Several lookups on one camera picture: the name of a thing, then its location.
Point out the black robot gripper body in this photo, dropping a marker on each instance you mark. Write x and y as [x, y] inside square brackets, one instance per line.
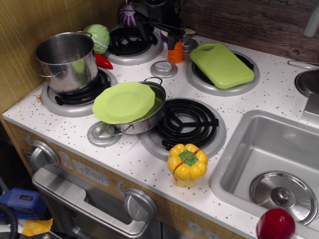
[161, 14]

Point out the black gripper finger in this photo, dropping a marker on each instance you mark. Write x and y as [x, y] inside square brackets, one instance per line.
[173, 38]
[144, 27]

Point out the orange toy carrot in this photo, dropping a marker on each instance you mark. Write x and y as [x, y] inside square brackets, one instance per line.
[176, 55]

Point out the green plastic cutting board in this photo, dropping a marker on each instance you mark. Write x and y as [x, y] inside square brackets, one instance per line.
[221, 66]

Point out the purple toy eggplant slice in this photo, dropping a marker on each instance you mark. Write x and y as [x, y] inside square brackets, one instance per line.
[187, 31]

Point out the back grey stove knob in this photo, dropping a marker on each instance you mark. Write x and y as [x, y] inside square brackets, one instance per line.
[188, 44]

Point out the grey stove knob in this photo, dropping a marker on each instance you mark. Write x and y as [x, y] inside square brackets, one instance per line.
[188, 44]
[102, 134]
[163, 69]

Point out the purple toy onion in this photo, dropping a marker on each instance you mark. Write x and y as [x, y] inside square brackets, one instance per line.
[126, 14]

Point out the back left black burner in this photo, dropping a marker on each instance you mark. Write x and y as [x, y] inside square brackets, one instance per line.
[129, 41]

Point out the black burner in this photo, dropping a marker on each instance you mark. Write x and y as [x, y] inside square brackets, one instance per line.
[129, 41]
[204, 78]
[87, 94]
[186, 122]

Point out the centre grey stove knob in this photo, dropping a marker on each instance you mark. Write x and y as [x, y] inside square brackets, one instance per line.
[163, 69]

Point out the green toy cabbage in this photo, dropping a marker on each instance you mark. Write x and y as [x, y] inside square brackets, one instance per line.
[100, 36]

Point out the red toy chili pepper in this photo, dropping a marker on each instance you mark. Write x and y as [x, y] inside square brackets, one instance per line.
[103, 62]

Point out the back right black burner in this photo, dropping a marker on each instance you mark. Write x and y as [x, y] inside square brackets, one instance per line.
[204, 78]

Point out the light green plastic plate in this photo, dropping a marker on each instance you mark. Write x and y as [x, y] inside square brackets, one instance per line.
[124, 103]

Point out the tall steel stock pot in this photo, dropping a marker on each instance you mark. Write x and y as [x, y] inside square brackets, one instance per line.
[68, 62]

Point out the front right black burner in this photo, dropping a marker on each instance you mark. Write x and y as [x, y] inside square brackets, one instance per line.
[186, 122]

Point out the front left black burner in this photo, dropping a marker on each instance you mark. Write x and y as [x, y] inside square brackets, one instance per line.
[87, 94]

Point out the shallow steel pan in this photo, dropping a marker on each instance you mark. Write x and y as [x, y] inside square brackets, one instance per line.
[152, 117]

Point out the front grey stove knob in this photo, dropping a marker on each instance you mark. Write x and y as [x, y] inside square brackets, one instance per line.
[102, 134]

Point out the yellow toy bell pepper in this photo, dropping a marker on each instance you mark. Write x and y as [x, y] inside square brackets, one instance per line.
[187, 163]

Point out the grey sink basin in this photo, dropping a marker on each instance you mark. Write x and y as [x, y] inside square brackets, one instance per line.
[266, 142]

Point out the grey toy faucet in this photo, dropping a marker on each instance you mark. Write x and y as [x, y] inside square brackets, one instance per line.
[312, 25]

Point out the steel pan at right edge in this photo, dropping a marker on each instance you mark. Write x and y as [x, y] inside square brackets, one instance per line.
[307, 82]

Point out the left oven dial knob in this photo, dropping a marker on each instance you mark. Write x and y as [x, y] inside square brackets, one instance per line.
[42, 154]

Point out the oven dial knob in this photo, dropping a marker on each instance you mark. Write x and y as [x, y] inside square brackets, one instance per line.
[42, 154]
[138, 205]

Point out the right oven dial knob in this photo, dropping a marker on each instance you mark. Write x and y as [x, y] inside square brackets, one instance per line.
[138, 205]

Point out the steel pot lid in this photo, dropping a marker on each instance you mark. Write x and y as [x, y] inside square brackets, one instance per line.
[278, 189]

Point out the red toy apple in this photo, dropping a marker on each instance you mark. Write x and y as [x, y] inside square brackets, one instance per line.
[276, 224]

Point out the blue plastic device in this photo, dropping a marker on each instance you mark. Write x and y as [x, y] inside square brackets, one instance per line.
[26, 204]

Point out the yellow cloth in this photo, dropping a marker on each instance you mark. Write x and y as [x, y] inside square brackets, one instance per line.
[36, 227]

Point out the grey oven door handle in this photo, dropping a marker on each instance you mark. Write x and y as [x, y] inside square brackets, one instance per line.
[88, 212]

